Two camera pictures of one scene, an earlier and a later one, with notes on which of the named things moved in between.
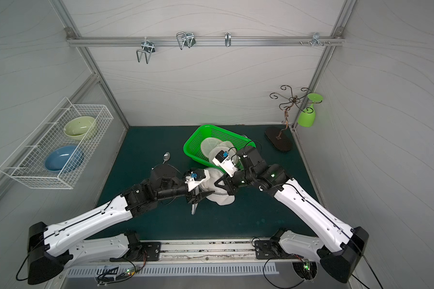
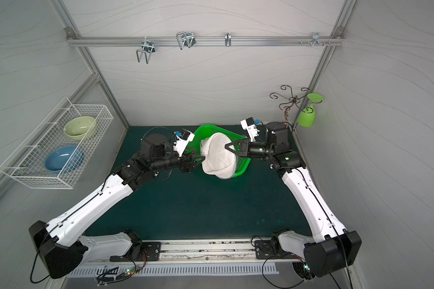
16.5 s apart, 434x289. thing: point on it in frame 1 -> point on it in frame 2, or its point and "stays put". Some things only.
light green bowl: [79, 127] stays put
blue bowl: [64, 159] stays put
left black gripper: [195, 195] -> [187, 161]
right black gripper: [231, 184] -> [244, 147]
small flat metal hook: [228, 38] stays put
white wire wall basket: [58, 150] stays put
